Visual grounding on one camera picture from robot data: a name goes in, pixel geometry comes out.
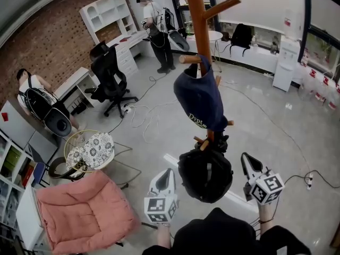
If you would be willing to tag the pink cushioned armchair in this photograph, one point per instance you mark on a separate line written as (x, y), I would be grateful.
(85, 214)

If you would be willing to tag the white power strip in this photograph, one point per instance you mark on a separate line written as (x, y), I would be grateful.
(128, 110)
(310, 180)

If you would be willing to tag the person's black top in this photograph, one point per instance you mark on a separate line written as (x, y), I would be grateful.
(217, 235)

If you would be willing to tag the dark round stool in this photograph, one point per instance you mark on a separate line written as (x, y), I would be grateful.
(51, 169)

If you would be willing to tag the row of clear water jugs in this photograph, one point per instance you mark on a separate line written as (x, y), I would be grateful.
(308, 84)

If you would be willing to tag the small red box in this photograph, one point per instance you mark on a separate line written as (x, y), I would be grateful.
(4, 116)

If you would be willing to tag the person's right forearm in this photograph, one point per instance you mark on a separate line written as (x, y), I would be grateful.
(267, 214)

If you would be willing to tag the white roller blind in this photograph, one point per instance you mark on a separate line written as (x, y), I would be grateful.
(260, 4)

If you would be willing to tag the white tall cabinet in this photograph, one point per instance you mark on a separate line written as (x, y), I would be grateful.
(18, 131)

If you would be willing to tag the person's left forearm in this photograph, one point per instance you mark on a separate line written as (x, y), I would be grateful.
(163, 236)

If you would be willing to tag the white water dispenser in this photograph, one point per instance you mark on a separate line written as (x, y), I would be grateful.
(284, 73)

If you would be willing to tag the brown wooden coat rack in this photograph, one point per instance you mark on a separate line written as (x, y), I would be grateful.
(197, 23)

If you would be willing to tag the white desk with hutch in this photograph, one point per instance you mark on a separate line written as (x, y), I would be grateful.
(106, 7)

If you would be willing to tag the white low table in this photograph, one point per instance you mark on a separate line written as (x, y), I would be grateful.
(26, 216)

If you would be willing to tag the round white side table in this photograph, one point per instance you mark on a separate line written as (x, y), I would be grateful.
(215, 35)

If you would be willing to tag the white shelf unit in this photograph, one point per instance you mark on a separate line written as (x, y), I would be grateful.
(12, 155)

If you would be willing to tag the red notebook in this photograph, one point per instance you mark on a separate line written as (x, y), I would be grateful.
(125, 39)

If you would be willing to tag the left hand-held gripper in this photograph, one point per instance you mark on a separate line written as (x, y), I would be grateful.
(159, 208)

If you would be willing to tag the navy blue cloth bag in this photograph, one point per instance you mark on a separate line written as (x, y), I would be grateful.
(199, 100)

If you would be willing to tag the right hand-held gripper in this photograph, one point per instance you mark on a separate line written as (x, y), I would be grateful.
(267, 188)

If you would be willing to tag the small black pouch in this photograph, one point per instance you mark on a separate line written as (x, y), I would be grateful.
(221, 142)

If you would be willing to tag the small white desk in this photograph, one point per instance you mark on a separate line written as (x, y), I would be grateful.
(74, 77)

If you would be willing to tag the black office chair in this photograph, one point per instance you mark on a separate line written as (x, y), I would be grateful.
(109, 70)

